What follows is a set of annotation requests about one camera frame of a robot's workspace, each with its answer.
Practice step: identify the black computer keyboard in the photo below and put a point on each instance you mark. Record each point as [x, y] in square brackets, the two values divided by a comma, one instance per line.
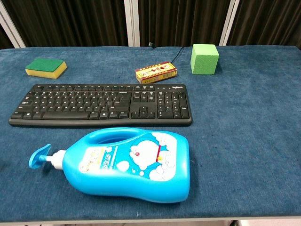
[82, 103]

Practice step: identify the green and yellow sponge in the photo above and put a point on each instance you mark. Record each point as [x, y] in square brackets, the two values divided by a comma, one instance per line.
[45, 68]

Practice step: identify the dark pleated curtain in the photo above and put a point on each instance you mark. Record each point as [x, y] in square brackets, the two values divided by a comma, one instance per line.
[70, 21]

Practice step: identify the white frame post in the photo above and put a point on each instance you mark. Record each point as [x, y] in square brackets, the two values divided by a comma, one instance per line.
[10, 26]
[229, 22]
[132, 22]

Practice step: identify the yellow and red small box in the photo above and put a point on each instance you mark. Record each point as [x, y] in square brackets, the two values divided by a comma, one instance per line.
[156, 71]

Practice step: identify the green foam cube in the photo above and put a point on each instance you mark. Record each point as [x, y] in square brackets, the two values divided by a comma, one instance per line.
[203, 60]

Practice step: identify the blue cartoon pump bottle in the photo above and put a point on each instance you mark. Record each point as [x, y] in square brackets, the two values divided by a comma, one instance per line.
[131, 169]

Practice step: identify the blue table cloth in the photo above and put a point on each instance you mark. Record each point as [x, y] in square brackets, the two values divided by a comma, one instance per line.
[235, 141]

